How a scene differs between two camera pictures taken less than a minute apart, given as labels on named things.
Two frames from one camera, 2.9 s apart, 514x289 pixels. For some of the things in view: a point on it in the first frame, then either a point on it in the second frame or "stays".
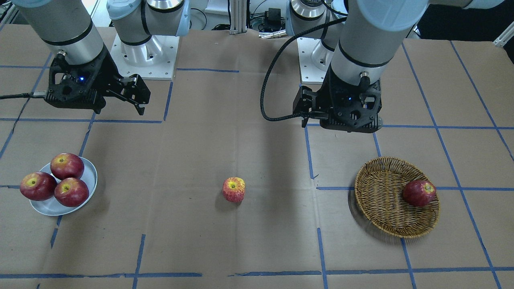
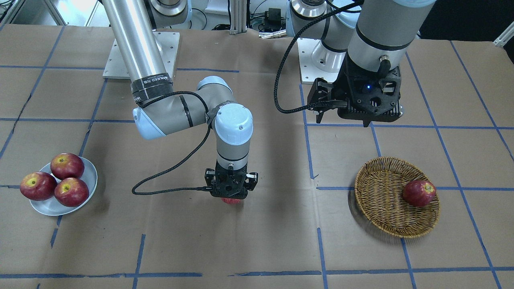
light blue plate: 52,206 stays
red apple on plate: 71,192 stays
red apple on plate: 65,165 stays
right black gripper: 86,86 → 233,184
